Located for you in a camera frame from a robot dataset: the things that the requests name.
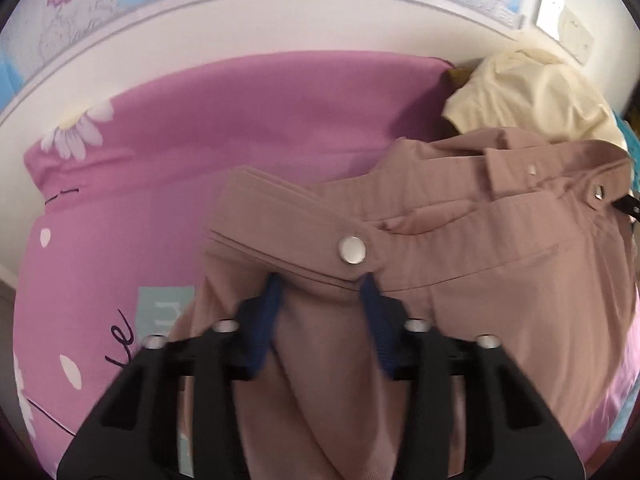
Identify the dusty pink jacket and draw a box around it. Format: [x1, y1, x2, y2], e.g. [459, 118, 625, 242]
[170, 129, 636, 479]

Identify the pink floral bed sheet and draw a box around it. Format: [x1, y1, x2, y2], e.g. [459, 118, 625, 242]
[14, 52, 639, 474]

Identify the cream yellow garment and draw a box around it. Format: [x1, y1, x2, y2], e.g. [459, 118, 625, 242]
[442, 49, 628, 150]

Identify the white wall socket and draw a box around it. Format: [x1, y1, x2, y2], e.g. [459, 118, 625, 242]
[533, 0, 596, 65]

